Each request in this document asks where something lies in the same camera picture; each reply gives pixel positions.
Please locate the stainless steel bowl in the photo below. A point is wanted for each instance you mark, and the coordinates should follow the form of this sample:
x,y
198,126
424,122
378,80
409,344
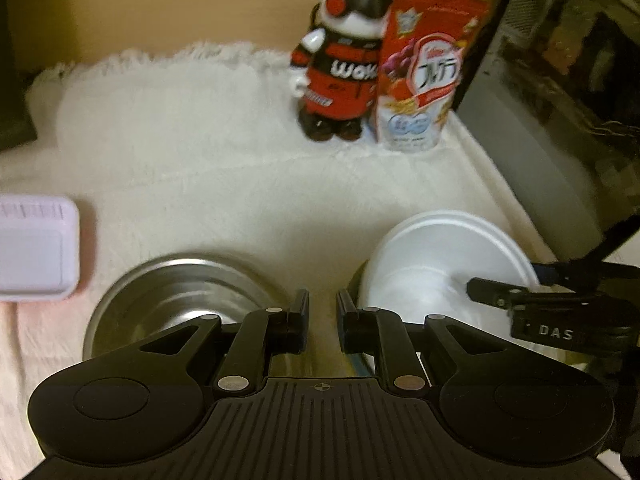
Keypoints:
x,y
165,290

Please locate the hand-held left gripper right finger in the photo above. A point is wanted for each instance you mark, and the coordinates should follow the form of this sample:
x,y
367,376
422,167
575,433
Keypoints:
x,y
346,320

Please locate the red cereal bag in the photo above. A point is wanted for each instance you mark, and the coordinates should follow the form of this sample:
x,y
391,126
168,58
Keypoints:
x,y
425,85

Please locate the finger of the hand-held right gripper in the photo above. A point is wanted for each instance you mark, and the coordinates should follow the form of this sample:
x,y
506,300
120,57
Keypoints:
x,y
500,292
570,271

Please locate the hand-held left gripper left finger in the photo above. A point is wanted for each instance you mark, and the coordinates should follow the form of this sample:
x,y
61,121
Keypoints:
x,y
298,320

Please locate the red black bear figurine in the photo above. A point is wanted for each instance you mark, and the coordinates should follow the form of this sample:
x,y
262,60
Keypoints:
x,y
340,80

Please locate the red rectangular plastic tray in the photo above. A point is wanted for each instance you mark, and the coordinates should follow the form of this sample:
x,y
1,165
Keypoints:
x,y
35,255

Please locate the white fringed cloth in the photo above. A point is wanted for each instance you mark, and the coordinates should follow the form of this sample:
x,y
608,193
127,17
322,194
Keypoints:
x,y
200,185

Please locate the black monitor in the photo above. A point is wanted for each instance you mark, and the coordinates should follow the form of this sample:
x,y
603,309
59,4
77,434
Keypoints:
x,y
15,110

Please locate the white plastic bowl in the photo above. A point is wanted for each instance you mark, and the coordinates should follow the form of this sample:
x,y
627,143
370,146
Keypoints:
x,y
425,270

